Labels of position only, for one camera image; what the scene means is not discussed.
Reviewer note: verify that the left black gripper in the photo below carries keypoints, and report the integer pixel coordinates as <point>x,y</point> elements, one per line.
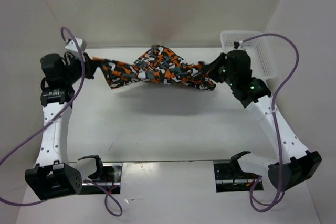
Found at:
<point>91,66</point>

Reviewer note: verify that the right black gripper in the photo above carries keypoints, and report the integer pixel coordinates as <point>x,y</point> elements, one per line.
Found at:
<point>211,69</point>

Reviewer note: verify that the orange camouflage shorts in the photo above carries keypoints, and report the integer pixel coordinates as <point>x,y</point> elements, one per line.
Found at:
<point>158,65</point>

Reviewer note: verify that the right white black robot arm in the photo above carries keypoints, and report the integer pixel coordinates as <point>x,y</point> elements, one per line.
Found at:
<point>294,163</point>

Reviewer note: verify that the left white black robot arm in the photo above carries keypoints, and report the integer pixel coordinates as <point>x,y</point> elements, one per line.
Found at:
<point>53,176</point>

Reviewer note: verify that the white plastic basket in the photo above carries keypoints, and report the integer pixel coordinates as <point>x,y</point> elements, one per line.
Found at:
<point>262,60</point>

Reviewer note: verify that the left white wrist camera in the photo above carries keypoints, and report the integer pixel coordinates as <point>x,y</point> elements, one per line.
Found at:
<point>72,45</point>

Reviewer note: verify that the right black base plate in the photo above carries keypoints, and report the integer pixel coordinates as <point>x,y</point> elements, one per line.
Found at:
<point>226,181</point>

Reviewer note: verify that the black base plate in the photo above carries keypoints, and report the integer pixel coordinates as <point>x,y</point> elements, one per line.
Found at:
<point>109,179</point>
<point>226,181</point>

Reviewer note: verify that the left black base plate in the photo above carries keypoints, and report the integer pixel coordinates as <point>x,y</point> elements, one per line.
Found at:
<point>109,179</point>

